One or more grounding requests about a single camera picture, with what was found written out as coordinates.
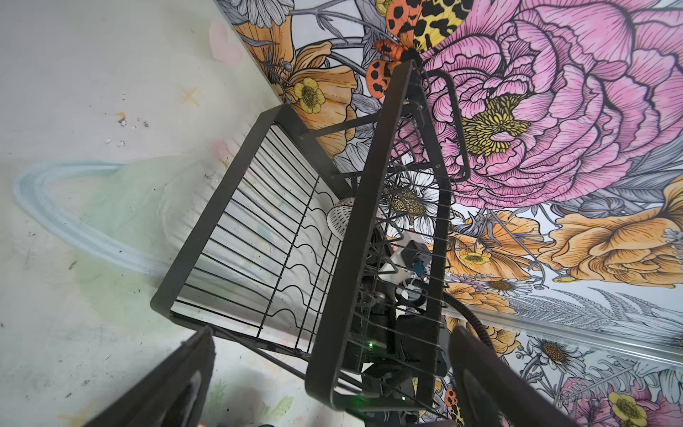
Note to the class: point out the white perforated strainer bowl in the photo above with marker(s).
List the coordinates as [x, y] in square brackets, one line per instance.
[338, 217]

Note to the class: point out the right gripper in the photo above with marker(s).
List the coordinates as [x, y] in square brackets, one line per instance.
[394, 347]

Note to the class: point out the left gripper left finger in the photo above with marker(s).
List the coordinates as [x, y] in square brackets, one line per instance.
[172, 394]

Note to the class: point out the black wire dish rack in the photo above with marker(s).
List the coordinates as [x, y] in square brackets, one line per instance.
[260, 266]

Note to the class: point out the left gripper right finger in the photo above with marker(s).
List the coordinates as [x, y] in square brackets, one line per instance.
[488, 390]

